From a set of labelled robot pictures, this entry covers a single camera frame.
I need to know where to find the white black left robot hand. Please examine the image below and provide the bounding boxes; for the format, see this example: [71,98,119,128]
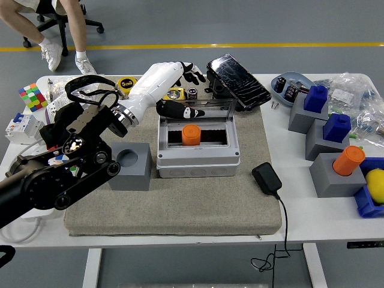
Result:
[118,61,207,124]

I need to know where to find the orange cylinder battery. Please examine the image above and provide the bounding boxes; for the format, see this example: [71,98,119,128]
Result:
[181,124,202,147]
[332,145,366,177]

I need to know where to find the grey junction box clear lid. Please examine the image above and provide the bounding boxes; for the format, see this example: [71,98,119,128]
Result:
[155,97,242,180]

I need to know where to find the blue square battery block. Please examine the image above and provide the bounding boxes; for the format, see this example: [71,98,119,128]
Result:
[303,85,328,114]
[322,113,352,142]

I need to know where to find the yellow tape measure black face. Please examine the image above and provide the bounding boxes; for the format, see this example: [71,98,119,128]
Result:
[161,87,187,101]

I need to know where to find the person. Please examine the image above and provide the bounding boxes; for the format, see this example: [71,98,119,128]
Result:
[0,0,98,76]

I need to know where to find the clear bag of parts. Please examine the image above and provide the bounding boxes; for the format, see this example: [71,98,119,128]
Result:
[49,73,105,100]
[349,106,384,148]
[317,71,384,116]

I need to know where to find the white purple breaker module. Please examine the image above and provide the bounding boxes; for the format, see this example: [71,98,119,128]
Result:
[44,91,76,124]

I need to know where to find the grey block with round hole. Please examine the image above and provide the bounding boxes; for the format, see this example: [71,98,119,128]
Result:
[108,142,152,192]

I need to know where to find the black office chair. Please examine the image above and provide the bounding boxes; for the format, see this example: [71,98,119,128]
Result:
[22,0,105,57]

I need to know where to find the grey-brown fabric mat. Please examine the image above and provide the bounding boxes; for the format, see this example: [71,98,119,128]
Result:
[62,74,283,238]

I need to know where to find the blue-grey oval tray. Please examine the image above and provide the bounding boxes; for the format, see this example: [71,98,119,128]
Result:
[270,71,316,109]

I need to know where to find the white circuit breaker blue switches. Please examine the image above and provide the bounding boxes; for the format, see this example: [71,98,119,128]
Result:
[4,113,46,145]

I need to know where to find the black power adapter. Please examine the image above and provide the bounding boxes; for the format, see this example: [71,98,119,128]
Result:
[251,162,283,197]

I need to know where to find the grey holder block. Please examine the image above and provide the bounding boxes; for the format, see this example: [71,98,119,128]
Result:
[305,119,351,161]
[287,92,329,135]
[308,152,367,199]

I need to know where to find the white table leg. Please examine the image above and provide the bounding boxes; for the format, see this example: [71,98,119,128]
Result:
[302,243,328,288]
[82,248,103,288]

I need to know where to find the yellow lemon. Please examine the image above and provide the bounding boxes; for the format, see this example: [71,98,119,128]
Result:
[365,169,384,206]

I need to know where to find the blue plastic bin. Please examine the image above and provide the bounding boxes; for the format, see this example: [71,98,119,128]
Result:
[353,157,384,219]

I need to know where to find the black table control panel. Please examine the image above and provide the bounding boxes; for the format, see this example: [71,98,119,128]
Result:
[347,241,384,249]

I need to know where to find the yellow tape measure with strap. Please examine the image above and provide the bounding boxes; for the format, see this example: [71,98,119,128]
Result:
[116,77,139,91]

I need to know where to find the black enclosure with cracked lid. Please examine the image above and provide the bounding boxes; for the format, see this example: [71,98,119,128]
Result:
[205,53,272,113]

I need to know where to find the black adapter cord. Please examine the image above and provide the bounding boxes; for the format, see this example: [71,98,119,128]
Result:
[250,194,292,288]

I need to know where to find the white power cable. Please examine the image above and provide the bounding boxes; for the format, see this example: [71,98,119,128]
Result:
[0,140,44,244]

